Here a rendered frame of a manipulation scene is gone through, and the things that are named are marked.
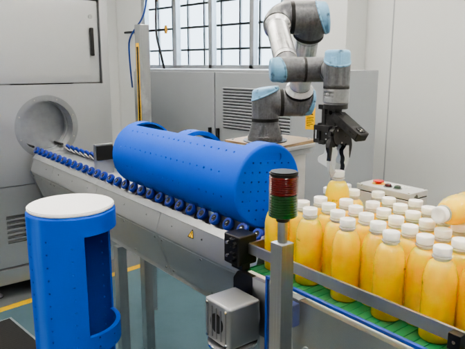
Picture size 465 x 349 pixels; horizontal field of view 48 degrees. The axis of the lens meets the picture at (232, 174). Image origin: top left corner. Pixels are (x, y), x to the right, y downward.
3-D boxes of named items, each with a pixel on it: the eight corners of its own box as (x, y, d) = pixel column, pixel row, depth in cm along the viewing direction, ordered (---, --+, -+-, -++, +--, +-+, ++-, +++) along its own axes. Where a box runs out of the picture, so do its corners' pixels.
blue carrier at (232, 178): (165, 181, 250) (169, 122, 246) (295, 225, 182) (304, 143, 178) (110, 183, 232) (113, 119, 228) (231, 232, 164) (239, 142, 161)
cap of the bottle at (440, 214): (443, 202, 120) (439, 203, 119) (453, 216, 119) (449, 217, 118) (431, 211, 123) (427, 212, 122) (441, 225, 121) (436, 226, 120)
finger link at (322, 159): (319, 174, 157) (324, 144, 156) (334, 178, 153) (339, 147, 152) (312, 174, 155) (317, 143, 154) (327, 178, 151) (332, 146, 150)
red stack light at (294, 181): (284, 188, 117) (284, 171, 117) (304, 194, 113) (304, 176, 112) (262, 192, 114) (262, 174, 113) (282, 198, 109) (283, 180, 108)
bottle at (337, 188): (326, 233, 163) (328, 172, 159) (349, 236, 160) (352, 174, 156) (321, 240, 156) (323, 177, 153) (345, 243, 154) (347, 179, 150)
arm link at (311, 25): (277, 102, 231) (289, -7, 188) (310, 102, 232) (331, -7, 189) (279, 122, 224) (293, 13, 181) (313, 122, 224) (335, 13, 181)
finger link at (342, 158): (335, 169, 162) (333, 141, 159) (351, 173, 157) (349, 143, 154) (329, 173, 160) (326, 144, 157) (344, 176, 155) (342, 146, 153)
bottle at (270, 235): (293, 266, 154) (295, 203, 150) (280, 274, 149) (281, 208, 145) (272, 261, 158) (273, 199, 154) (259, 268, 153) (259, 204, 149)
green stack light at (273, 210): (283, 210, 118) (284, 188, 117) (304, 216, 114) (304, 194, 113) (261, 215, 115) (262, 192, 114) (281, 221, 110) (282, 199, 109)
